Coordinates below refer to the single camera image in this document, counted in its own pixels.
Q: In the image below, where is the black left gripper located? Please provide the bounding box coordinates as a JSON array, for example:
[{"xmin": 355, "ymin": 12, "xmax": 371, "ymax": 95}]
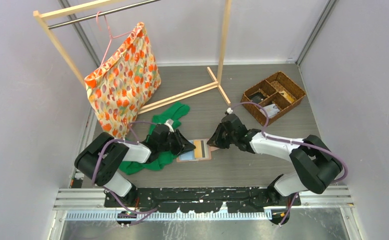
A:
[{"xmin": 158, "ymin": 129, "xmax": 196, "ymax": 156}]

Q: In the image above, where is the gold striped credit card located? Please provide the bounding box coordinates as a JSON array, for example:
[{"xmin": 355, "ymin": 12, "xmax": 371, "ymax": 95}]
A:
[{"xmin": 193, "ymin": 139, "xmax": 210, "ymax": 160}]

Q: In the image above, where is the pink leather card holder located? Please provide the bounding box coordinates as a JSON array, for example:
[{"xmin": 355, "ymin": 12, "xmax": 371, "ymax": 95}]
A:
[{"xmin": 176, "ymin": 138, "xmax": 218, "ymax": 163}]

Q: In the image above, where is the woven wicker divided basket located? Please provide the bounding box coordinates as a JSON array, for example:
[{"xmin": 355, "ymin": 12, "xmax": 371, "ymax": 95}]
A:
[{"xmin": 240, "ymin": 71, "xmax": 306, "ymax": 126}]

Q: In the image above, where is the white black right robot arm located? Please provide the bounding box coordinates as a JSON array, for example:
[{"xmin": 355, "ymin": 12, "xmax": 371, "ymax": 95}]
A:
[{"xmin": 207, "ymin": 113, "xmax": 348, "ymax": 206}]

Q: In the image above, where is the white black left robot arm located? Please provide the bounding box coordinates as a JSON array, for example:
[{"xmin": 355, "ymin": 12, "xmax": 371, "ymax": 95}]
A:
[{"xmin": 74, "ymin": 120, "xmax": 196, "ymax": 207}]

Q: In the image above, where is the black card in basket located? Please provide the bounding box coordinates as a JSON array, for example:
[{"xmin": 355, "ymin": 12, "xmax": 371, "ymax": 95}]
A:
[{"xmin": 248, "ymin": 91, "xmax": 267, "ymax": 104}]

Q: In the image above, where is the white card in basket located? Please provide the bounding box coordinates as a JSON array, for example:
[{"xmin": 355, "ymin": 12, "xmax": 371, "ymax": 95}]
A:
[{"xmin": 259, "ymin": 103, "xmax": 281, "ymax": 119}]

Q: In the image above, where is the tan card in basket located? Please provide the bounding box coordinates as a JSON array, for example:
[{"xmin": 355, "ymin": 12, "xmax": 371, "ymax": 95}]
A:
[{"xmin": 278, "ymin": 90, "xmax": 295, "ymax": 104}]

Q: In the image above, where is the green cloth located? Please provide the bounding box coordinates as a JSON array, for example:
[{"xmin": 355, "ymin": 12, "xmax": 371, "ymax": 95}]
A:
[{"xmin": 118, "ymin": 102, "xmax": 191, "ymax": 175}]

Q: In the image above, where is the floral orange tote bag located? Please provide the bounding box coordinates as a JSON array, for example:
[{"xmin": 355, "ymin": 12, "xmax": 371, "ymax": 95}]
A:
[{"xmin": 84, "ymin": 22, "xmax": 162, "ymax": 138}]

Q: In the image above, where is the wooden clothes rack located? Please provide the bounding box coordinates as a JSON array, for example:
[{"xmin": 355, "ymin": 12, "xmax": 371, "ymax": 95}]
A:
[{"xmin": 33, "ymin": 0, "xmax": 231, "ymax": 114}]

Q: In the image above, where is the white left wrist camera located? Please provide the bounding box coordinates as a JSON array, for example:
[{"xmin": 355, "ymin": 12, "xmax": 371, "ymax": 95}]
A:
[{"xmin": 164, "ymin": 119, "xmax": 175, "ymax": 132}]

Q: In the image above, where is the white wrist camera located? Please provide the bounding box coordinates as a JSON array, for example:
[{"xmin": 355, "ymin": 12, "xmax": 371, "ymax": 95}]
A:
[
  {"xmin": 164, "ymin": 119, "xmax": 175, "ymax": 132},
  {"xmin": 225, "ymin": 107, "xmax": 234, "ymax": 115}
]

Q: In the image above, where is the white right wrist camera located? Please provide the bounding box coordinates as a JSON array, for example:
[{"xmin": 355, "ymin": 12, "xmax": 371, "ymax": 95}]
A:
[{"xmin": 225, "ymin": 107, "xmax": 234, "ymax": 115}]

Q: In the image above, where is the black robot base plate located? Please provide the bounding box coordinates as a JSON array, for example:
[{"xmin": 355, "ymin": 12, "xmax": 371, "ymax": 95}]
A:
[{"xmin": 103, "ymin": 186, "xmax": 301, "ymax": 214}]

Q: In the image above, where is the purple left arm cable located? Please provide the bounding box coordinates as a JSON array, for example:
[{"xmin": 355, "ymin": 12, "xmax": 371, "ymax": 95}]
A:
[{"xmin": 91, "ymin": 121, "xmax": 159, "ymax": 226}]

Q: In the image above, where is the aluminium frame rail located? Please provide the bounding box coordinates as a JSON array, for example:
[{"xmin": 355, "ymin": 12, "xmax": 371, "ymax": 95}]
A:
[{"xmin": 53, "ymin": 186, "xmax": 355, "ymax": 221}]

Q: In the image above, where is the pink wire hanger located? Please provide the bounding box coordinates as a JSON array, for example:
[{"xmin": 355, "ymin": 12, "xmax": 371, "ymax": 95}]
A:
[{"xmin": 96, "ymin": 11, "xmax": 136, "ymax": 69}]

